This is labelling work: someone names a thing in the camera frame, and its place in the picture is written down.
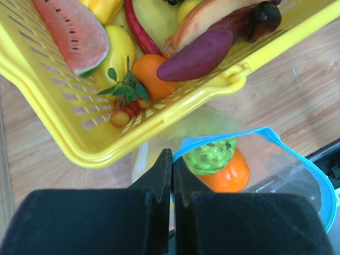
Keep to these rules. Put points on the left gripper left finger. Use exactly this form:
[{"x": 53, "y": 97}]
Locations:
[{"x": 96, "y": 221}]

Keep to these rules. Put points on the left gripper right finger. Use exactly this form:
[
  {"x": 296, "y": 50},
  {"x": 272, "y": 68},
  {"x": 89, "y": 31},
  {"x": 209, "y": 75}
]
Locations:
[{"x": 242, "y": 223}]

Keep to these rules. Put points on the orange fruit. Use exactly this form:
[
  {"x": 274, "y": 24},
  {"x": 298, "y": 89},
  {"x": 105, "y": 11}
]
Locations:
[
  {"x": 233, "y": 178},
  {"x": 145, "y": 70}
]

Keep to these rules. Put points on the green custard apple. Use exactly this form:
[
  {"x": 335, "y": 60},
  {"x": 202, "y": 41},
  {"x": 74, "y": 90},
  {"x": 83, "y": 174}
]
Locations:
[{"x": 210, "y": 158}]

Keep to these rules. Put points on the clear zip top bag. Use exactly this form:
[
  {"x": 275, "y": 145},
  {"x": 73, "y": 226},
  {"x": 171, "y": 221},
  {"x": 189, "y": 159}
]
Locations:
[{"x": 274, "y": 167}]

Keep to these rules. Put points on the cherry tomato sprig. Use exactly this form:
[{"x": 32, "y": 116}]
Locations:
[{"x": 127, "y": 90}]

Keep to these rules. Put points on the yellow plastic basket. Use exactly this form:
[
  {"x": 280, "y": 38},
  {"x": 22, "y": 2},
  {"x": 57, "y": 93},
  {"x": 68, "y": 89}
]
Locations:
[{"x": 77, "y": 118}]

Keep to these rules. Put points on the purple sweet potato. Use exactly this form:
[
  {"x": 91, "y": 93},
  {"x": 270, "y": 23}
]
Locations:
[{"x": 198, "y": 58}]

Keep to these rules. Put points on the red chili pepper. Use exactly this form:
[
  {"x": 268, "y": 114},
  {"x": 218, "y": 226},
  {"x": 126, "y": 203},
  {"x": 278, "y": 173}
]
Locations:
[{"x": 143, "y": 40}]

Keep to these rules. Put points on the yellow pear fruit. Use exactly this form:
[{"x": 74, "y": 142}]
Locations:
[{"x": 120, "y": 46}]

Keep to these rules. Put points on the watermelon slice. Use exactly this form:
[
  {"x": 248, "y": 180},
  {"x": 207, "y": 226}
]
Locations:
[{"x": 80, "y": 37}]

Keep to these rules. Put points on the papaya slice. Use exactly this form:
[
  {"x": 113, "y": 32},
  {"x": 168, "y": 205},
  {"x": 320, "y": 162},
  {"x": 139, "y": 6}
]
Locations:
[{"x": 198, "y": 20}]

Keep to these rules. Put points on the yellow lemon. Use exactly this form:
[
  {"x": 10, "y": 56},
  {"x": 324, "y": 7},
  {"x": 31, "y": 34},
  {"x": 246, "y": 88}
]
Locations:
[{"x": 185, "y": 7}]

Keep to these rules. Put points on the dark grape bunch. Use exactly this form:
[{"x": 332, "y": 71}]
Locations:
[{"x": 173, "y": 2}]

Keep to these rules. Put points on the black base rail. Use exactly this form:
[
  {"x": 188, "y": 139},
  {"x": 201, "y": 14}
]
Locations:
[{"x": 327, "y": 159}]

